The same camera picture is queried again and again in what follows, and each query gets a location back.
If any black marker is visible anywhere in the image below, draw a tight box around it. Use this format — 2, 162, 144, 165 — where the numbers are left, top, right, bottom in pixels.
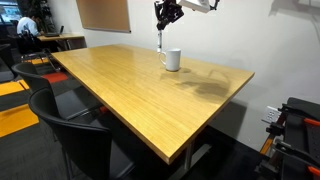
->
156, 29, 164, 54

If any black laptop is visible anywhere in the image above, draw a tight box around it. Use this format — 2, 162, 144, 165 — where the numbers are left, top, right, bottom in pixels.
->
44, 25, 65, 38

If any small wooden desk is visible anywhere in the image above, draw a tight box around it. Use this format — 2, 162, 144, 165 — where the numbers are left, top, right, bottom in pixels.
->
37, 32, 86, 51

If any orange black clamp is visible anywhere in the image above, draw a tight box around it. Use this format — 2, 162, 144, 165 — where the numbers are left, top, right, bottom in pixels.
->
274, 141, 320, 178
278, 103, 320, 128

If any metal table leg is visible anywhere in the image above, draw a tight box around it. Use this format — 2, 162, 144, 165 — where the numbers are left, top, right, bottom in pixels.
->
168, 139, 213, 180

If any white ceramic mug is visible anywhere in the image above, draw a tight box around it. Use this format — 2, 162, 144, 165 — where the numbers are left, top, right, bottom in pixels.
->
157, 48, 182, 72

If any white wall socket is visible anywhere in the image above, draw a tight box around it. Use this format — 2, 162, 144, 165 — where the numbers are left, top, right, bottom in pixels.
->
261, 105, 282, 125

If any black office chair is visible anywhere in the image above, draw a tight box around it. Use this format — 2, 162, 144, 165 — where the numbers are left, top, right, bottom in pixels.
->
16, 29, 52, 63

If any brown cork board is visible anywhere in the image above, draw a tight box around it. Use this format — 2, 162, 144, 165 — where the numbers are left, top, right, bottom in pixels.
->
75, 0, 132, 34

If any seated person in light shirt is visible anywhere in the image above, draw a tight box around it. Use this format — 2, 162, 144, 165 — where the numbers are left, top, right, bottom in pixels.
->
16, 9, 45, 37

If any dark indoor plant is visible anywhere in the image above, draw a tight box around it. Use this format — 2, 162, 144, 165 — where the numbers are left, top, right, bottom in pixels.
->
31, 0, 56, 33

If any black robot mounting board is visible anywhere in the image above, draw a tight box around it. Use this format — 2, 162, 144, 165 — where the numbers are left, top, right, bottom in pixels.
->
256, 97, 320, 180

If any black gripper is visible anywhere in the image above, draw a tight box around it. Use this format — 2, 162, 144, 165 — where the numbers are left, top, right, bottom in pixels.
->
154, 0, 185, 32

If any black plastic chair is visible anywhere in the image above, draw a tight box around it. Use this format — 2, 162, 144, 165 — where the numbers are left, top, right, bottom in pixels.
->
28, 87, 136, 180
11, 62, 101, 121

